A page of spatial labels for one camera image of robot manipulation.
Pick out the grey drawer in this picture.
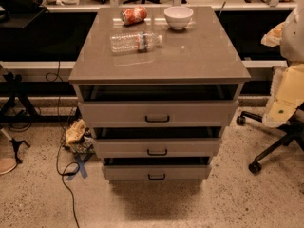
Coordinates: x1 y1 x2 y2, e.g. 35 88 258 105
93 138 221 158
102 165 211 181
78 101 238 127

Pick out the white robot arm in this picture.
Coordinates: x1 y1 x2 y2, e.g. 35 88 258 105
261 4 304 128

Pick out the grey drawer cabinet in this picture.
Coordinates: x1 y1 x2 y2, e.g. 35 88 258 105
69 7 250 166

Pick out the grey top drawer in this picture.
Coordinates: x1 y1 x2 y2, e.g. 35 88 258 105
78 101 238 127

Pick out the grey bottom drawer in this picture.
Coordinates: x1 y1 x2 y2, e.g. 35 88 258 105
102 165 211 181

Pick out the clear plastic water bottle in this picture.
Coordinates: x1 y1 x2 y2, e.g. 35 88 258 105
109 31 162 53

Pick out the blue tape cross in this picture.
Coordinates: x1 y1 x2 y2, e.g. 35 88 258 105
66 153 92 181

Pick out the white ceramic bowl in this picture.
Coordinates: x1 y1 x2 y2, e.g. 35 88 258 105
164 6 194 29

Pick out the crushed orange soda can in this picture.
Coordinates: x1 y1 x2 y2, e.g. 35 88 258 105
121 6 147 26

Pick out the black tripod stand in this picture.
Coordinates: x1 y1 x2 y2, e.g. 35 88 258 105
0 71 80 167

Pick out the black floor cable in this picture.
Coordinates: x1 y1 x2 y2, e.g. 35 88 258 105
45 60 82 228

